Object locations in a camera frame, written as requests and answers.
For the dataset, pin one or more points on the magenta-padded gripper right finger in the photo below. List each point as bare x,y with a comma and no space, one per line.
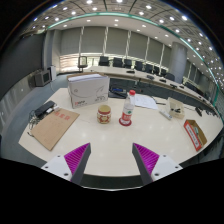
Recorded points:
163,165

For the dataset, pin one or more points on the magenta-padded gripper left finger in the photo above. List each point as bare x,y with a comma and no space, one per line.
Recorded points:
59,165

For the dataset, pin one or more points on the clear red-capped water bottle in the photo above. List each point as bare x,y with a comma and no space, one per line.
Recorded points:
127,111

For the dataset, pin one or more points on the open red-sided cardboard box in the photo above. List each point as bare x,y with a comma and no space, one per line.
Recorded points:
191,133

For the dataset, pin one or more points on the flat round red coaster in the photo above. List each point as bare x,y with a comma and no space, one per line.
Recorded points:
122,124

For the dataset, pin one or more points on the black flat device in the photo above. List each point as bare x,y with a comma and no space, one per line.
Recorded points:
45,108

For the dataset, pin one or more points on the small beige cardboard box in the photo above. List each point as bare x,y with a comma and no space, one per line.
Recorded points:
180,105

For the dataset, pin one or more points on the white printed paper sheets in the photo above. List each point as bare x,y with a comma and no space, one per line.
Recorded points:
146,101

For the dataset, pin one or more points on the red and cream mug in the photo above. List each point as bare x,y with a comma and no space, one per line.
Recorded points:
103,115

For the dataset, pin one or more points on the white copy paper box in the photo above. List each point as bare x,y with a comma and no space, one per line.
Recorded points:
88,91

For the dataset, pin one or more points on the black desk microphones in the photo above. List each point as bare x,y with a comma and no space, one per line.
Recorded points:
150,76

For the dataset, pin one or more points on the long curved conference desk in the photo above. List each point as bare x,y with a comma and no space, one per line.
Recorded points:
113,70

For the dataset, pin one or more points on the black office chairs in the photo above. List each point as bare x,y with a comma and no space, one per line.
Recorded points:
117,62

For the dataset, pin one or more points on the round ceiling lights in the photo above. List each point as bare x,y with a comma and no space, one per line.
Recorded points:
148,6

